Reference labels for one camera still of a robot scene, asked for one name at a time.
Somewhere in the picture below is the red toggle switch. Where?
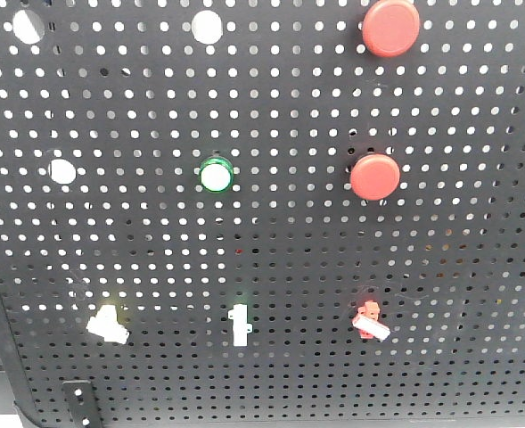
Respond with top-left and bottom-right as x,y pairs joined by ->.
351,300 -> 390,341

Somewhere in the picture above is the green ringed push button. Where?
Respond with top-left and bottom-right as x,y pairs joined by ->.
199,156 -> 234,193

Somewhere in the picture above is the black perforated pegboard panel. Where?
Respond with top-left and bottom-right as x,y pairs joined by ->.
0,1 -> 525,427

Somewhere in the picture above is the lower red push button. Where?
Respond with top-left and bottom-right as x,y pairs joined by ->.
349,153 -> 400,201

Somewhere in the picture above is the large red push button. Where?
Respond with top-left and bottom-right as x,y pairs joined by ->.
362,0 -> 421,58

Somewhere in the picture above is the white green-lit toggle switch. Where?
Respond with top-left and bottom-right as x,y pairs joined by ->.
227,304 -> 252,347

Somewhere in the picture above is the black pegboard clamp bracket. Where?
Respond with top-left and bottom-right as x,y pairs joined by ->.
62,380 -> 103,428

